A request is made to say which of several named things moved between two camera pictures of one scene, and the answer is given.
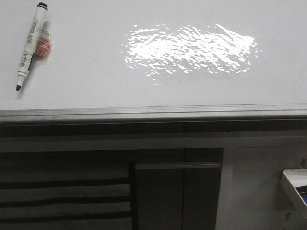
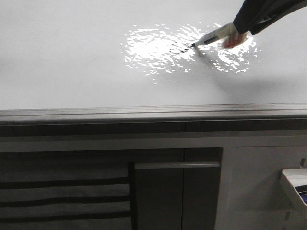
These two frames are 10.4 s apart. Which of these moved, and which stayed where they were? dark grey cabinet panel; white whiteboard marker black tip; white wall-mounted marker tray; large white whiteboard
Moved: white whiteboard marker black tip
Stayed: white wall-mounted marker tray; dark grey cabinet panel; large white whiteboard
